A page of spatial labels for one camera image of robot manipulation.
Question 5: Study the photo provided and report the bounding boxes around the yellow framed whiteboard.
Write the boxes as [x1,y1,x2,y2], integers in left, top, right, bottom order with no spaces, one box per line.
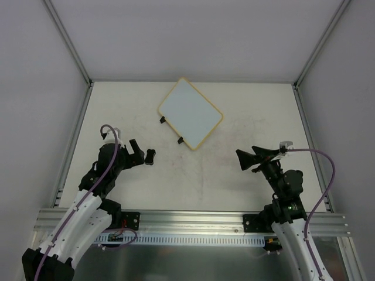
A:
[158,77,223,150]

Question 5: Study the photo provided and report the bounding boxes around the aluminium frame post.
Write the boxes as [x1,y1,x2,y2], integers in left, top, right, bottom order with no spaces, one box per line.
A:
[292,0,352,88]
[42,0,94,86]

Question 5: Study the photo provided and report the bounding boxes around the right aluminium frame post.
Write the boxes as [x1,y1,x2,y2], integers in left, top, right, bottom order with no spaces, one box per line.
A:
[292,0,352,88]

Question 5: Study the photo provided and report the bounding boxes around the black bone shaped eraser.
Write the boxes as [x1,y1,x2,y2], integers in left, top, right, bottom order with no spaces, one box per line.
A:
[145,149,156,165]

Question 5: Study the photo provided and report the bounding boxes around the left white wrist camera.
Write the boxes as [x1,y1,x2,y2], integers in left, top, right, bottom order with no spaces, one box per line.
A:
[102,128,123,146]

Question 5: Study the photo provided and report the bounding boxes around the white slotted cable duct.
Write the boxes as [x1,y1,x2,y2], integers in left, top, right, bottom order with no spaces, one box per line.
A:
[93,232,265,248]

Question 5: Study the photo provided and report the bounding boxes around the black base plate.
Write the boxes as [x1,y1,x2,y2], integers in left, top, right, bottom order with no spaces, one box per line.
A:
[243,214,268,233]
[118,211,141,231]

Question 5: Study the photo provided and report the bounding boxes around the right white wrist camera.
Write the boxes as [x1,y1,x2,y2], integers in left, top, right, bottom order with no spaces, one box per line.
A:
[277,140,294,159]

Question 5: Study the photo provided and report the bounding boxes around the aluminium mounting rail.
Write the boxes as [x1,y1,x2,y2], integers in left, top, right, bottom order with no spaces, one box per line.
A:
[33,207,349,235]

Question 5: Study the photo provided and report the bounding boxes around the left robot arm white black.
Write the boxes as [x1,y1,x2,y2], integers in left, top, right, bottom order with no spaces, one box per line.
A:
[22,139,144,280]

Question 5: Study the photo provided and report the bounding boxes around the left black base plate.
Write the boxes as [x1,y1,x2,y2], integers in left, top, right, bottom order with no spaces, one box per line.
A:
[118,211,141,231]

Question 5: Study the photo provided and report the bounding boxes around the left aluminium frame post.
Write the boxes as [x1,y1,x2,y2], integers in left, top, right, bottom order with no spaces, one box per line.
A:
[42,0,94,86]

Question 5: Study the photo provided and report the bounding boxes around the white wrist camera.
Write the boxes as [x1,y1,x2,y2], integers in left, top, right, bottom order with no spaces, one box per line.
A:
[277,140,294,159]
[102,128,123,146]

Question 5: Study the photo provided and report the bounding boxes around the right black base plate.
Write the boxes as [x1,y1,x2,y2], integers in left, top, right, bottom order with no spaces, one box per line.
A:
[243,214,268,233]

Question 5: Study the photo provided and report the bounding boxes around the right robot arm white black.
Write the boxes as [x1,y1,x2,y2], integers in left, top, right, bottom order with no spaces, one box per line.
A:
[236,141,332,280]

